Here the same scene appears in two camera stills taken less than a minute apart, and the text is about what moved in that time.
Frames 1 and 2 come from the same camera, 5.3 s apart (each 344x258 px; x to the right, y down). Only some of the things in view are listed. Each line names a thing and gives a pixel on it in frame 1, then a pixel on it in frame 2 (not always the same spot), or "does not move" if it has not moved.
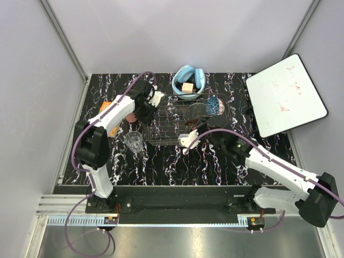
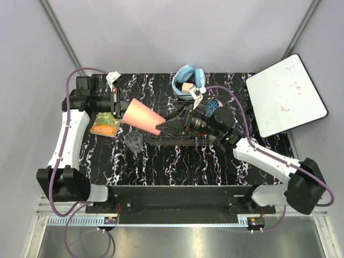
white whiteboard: x=284 y=96 does not move
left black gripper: x=147 y=119 to x=121 y=99
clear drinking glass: x=134 y=140 does not move
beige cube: x=187 y=87 does not move
